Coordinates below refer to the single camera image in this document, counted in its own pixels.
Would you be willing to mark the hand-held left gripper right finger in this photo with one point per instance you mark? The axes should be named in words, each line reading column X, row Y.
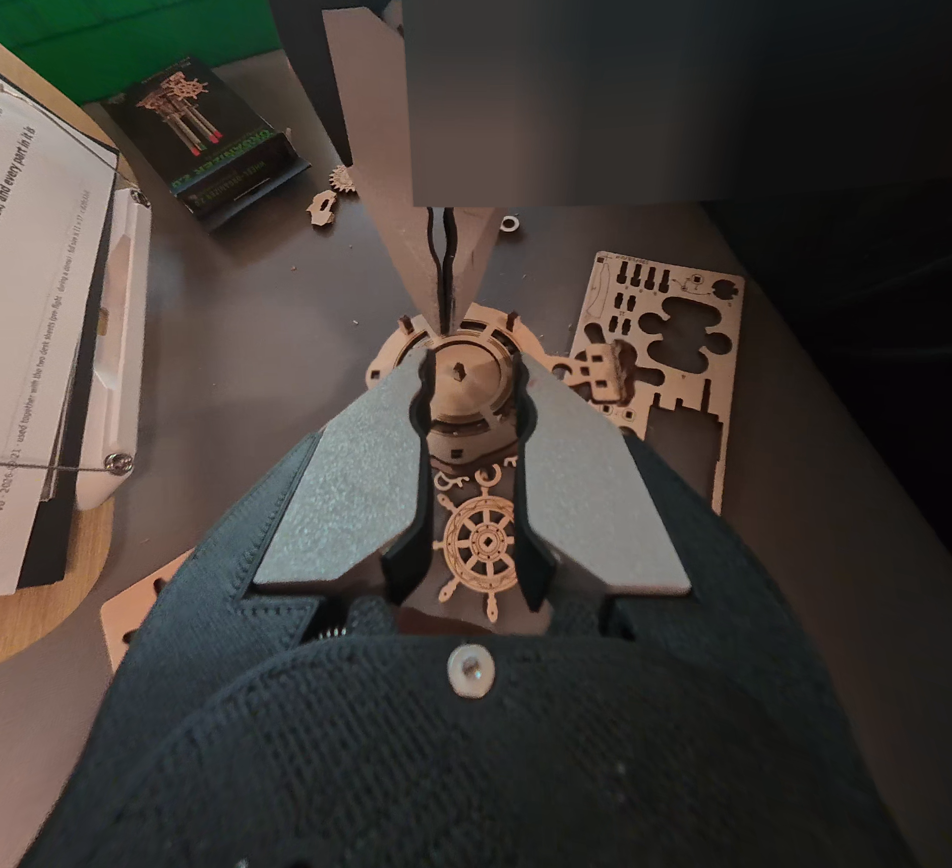
column 602, row 503

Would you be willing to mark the black model kit box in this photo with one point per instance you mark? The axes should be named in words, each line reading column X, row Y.
column 201, row 132

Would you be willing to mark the small wooden piece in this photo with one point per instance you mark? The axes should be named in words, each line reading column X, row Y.
column 321, row 206

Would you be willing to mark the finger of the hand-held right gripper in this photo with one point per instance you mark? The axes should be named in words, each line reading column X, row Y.
column 472, row 243
column 379, row 124

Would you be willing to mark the wooden ship wheel part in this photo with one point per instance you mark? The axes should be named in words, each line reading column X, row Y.
column 455, row 544

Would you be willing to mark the small metal washer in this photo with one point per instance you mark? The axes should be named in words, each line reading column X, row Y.
column 503, row 223

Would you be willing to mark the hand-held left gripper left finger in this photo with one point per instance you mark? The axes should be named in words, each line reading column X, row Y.
column 335, row 503

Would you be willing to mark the wavy-edged wooden sheet strip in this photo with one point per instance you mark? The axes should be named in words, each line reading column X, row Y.
column 141, row 608

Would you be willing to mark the wooden sheet with cloud cutouts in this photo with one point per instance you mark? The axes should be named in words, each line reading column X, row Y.
column 688, row 386

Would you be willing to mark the round wooden model assembly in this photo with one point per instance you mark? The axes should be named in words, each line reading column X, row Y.
column 483, row 362

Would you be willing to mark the instruction board on stand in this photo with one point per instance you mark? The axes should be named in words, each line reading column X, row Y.
column 119, row 332

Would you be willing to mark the small wooden gear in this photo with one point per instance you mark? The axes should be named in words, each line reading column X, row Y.
column 342, row 182

